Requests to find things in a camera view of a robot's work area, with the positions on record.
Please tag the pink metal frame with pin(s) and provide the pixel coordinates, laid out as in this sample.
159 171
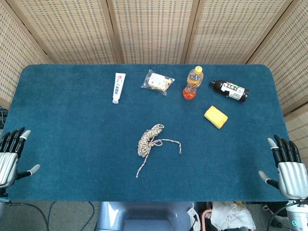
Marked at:
202 220

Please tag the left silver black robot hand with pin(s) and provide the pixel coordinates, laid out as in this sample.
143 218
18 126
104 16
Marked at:
8 163

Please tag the blue carpet table cover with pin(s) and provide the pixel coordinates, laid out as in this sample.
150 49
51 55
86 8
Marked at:
72 144

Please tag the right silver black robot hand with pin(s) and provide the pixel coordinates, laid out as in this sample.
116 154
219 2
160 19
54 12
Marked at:
292 178

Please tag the white toothpaste tube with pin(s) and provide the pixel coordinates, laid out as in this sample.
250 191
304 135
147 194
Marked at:
118 87

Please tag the black device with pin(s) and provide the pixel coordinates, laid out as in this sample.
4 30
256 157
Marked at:
3 118

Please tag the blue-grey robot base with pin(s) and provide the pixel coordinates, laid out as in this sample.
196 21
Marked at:
144 216

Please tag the orange drink bottle yellow cap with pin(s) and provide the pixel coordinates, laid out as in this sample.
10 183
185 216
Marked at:
192 84

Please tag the yellow sponge block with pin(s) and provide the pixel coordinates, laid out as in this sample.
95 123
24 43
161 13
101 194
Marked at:
215 116

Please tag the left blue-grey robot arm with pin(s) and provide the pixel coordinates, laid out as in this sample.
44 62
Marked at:
2 207

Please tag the clear bag of biscuits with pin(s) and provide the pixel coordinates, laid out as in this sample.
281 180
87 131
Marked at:
157 81

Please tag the crumpled white cloth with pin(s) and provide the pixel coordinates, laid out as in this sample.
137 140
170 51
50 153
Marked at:
231 215

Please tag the woven rattan screen panel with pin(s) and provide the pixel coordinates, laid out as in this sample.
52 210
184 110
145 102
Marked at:
235 31
291 60
154 31
14 60
67 31
298 130

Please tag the dark bottle white label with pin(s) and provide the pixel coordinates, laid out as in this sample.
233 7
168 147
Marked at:
232 91

